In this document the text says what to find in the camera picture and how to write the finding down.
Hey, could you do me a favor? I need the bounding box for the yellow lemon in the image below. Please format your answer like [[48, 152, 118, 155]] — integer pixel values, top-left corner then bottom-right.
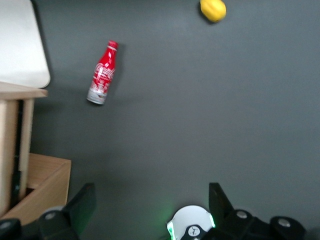
[[199, 0, 227, 24]]

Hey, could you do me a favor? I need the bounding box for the black drawer slide rail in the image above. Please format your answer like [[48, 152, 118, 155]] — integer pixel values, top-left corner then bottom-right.
[[10, 99, 25, 208]]

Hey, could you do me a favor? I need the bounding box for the wooden drawer with black handle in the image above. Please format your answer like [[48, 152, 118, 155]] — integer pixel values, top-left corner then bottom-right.
[[0, 81, 49, 218]]

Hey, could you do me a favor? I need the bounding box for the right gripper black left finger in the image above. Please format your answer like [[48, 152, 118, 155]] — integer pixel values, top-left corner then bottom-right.
[[37, 182, 97, 240]]

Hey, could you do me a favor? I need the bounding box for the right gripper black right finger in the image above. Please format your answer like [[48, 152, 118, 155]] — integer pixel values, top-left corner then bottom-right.
[[208, 182, 261, 240]]

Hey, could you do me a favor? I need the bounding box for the beige plastic tray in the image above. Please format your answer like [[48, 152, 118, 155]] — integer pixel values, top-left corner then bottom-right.
[[0, 0, 51, 89]]

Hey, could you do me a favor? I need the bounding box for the oak wooden drawer cabinet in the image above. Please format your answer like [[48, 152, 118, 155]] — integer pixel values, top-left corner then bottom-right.
[[0, 152, 73, 227]]

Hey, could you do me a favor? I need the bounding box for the red cola bottle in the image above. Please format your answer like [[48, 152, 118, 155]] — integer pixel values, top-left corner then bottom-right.
[[86, 39, 119, 106]]

